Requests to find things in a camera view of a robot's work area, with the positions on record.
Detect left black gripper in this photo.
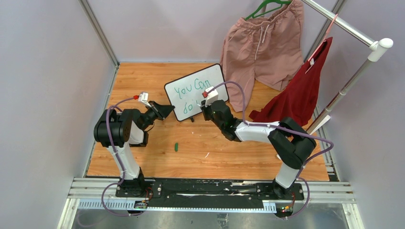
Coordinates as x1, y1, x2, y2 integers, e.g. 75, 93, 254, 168
141, 101, 174, 131

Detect small black-framed whiteboard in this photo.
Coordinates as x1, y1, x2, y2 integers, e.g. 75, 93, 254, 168
164, 64, 225, 122

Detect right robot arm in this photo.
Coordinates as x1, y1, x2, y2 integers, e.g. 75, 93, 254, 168
201, 100, 317, 199

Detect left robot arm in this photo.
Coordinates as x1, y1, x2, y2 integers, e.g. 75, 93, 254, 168
94, 101, 175, 197

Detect dark red garment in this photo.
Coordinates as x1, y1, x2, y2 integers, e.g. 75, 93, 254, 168
249, 37, 333, 126

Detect pink shorts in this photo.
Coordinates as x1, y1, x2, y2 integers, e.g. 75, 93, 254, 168
220, 0, 304, 112

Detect green clothes hanger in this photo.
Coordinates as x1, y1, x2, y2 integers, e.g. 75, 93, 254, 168
244, 0, 291, 20

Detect pink clothes hanger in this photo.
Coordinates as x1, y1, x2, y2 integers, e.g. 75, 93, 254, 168
305, 14, 338, 73

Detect metal clothes rack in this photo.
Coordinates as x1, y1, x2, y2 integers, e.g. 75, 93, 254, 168
307, 0, 405, 131

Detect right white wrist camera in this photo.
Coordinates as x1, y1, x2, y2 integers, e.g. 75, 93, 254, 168
201, 86, 219, 107

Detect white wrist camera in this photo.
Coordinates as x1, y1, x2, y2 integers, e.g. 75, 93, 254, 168
201, 86, 219, 107
133, 92, 151, 107

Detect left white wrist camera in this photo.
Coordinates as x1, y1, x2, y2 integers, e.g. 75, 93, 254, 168
133, 92, 151, 107

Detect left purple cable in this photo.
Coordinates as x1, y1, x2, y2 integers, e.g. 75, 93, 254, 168
101, 94, 149, 217

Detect purple cable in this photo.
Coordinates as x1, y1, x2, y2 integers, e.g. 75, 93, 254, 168
101, 94, 149, 217
202, 81, 335, 219

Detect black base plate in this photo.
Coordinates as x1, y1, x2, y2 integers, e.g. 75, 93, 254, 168
126, 178, 304, 210

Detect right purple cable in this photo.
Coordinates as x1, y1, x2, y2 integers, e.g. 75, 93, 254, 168
202, 81, 335, 219

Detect aluminium rail frame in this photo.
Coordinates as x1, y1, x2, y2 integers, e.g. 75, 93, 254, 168
58, 177, 364, 229

